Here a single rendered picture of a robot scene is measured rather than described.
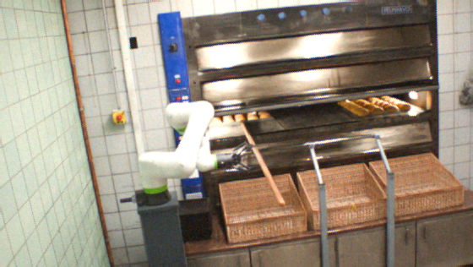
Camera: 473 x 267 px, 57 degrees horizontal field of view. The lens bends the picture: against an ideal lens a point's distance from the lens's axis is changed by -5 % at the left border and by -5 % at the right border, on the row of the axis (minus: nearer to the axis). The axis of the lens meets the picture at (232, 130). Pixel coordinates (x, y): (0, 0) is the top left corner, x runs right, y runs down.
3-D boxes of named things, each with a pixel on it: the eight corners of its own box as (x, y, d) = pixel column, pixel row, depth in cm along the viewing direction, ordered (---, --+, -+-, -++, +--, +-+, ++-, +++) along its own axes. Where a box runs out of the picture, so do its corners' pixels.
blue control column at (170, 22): (194, 198, 551) (170, 18, 501) (207, 197, 552) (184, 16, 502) (197, 285, 363) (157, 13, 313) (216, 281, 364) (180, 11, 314)
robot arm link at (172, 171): (187, 165, 210) (213, 95, 249) (155, 166, 214) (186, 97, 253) (195, 184, 218) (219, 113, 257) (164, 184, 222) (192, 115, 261)
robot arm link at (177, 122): (180, 117, 245) (183, 98, 250) (159, 118, 249) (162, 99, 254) (192, 132, 261) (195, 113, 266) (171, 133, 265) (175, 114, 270)
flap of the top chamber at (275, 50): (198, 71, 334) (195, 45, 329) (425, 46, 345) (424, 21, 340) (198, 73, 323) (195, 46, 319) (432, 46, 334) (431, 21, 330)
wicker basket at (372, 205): (297, 204, 356) (295, 171, 350) (365, 193, 360) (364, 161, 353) (313, 231, 309) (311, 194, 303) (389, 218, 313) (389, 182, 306)
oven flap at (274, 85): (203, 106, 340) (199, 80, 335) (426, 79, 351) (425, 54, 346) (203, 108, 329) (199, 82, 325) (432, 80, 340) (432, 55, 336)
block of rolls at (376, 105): (336, 104, 421) (336, 98, 419) (383, 98, 424) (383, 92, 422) (359, 117, 362) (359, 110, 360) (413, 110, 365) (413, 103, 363)
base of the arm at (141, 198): (120, 211, 220) (118, 199, 218) (122, 200, 234) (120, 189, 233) (172, 203, 223) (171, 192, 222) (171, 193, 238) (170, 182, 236)
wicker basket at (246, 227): (221, 216, 352) (217, 182, 345) (292, 205, 356) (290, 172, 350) (227, 244, 305) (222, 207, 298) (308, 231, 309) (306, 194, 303)
